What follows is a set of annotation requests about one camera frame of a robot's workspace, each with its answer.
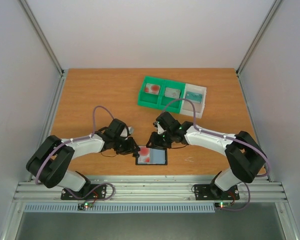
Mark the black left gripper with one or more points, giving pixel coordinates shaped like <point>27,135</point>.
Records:
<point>131,149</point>

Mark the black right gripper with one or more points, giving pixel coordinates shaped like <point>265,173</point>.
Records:
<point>155,141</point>

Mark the black leather card holder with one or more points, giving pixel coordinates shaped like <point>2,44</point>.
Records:
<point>158,157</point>

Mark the red dotted card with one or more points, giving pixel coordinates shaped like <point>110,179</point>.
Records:
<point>144,155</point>
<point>153,89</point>

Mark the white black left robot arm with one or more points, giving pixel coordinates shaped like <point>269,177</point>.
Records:
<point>49,164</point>

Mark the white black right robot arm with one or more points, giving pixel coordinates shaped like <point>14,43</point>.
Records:
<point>244,156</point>

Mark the red dotted card in bin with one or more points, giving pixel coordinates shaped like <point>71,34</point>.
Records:
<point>153,89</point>

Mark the grey card in bin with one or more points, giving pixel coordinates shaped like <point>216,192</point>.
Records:
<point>173,93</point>

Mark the teal card in bin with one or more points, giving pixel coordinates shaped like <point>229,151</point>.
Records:
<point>195,97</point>

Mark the green middle bin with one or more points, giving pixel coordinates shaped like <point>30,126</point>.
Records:
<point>174,107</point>

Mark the green bin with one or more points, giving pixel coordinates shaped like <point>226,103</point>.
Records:
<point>174,107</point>
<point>150,100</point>

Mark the green left bin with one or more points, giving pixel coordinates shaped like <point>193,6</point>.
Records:
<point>150,100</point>

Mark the white right bin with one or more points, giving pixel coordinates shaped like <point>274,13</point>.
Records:
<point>186,107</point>

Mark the left controller board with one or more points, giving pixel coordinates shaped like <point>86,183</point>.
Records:
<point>85,206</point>

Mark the controller board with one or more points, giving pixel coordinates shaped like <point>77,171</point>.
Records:
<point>85,206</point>
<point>222,205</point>

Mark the right controller board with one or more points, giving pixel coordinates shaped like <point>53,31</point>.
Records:
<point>222,205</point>

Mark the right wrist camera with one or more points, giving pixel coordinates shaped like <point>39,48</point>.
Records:
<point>160,129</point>

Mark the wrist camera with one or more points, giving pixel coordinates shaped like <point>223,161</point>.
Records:
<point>160,129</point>
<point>128,131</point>

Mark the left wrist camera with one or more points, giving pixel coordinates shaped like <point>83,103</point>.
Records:
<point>128,131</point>

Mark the aluminium frame rail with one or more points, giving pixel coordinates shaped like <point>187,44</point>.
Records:
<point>155,189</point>

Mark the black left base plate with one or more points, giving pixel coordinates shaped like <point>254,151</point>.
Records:
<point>88,192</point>

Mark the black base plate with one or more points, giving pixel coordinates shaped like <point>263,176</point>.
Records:
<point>88,192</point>
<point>204,192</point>

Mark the grey slotted cable duct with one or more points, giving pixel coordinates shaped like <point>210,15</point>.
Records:
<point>121,208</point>

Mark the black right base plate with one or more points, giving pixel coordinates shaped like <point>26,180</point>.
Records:
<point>204,192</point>

